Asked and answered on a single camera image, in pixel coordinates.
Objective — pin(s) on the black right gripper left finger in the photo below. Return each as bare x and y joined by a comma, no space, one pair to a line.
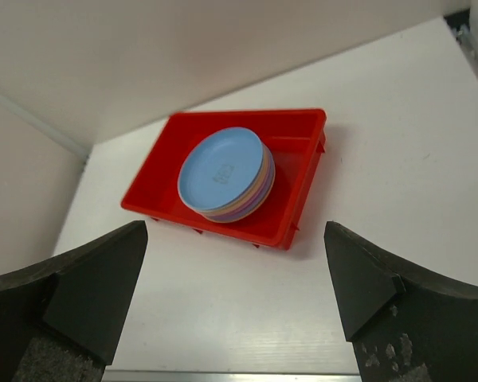
61,319

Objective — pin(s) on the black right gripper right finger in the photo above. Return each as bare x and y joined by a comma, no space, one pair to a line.
405,322

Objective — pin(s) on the purple plate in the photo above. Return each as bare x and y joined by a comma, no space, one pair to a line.
253,206

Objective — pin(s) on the pink plate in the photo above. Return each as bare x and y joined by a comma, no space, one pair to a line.
272,167

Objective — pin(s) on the blue plate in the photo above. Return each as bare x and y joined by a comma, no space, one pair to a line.
220,168

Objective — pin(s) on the red plastic bin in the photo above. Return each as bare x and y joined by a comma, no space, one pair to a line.
296,139

